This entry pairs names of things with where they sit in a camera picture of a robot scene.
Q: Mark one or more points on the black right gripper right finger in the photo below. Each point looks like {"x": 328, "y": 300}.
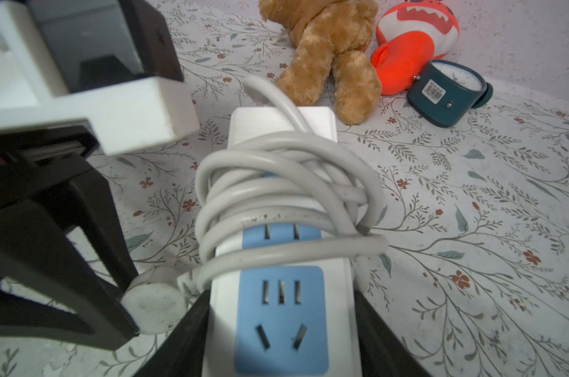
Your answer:
{"x": 382, "y": 353}

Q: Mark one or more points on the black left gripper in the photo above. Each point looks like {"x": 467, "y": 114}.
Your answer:
{"x": 47, "y": 289}

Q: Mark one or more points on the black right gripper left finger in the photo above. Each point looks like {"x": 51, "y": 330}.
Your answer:
{"x": 182, "y": 353}

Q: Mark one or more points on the floral table mat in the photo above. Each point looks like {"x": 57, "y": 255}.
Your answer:
{"x": 476, "y": 282}

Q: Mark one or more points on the teal alarm clock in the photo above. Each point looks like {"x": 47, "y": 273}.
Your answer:
{"x": 445, "y": 91}

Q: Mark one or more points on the brown plush toy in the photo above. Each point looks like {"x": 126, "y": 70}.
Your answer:
{"x": 331, "y": 39}

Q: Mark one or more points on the red shark plush toy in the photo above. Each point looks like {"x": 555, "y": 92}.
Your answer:
{"x": 409, "y": 35}

